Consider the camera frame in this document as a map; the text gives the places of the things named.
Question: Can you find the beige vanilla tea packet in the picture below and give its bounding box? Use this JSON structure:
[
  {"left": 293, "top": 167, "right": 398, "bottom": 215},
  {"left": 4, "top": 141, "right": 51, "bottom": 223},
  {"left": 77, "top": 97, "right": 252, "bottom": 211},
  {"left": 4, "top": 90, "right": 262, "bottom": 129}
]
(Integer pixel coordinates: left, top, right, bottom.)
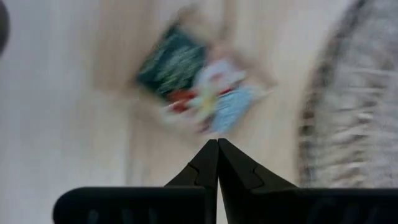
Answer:
[{"left": 134, "top": 7, "right": 276, "bottom": 135}]

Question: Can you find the round woven straw placemat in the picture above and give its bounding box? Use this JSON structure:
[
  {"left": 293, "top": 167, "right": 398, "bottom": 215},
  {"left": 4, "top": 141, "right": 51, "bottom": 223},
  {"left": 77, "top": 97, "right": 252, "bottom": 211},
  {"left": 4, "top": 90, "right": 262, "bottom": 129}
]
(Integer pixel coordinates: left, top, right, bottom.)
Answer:
[{"left": 297, "top": 0, "right": 398, "bottom": 189}]

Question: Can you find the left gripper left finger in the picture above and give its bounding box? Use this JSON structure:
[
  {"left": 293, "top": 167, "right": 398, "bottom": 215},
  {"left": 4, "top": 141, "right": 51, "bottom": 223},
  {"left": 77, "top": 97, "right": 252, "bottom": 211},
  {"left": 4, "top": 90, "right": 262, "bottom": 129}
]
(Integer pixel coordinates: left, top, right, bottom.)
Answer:
[{"left": 164, "top": 139, "right": 220, "bottom": 224}]

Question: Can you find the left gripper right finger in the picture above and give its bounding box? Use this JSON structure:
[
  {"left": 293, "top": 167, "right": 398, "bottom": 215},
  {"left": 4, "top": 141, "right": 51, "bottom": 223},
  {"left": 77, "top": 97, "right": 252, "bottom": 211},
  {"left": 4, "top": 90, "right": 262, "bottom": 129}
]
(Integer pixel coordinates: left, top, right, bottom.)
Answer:
[{"left": 218, "top": 138, "right": 299, "bottom": 224}]

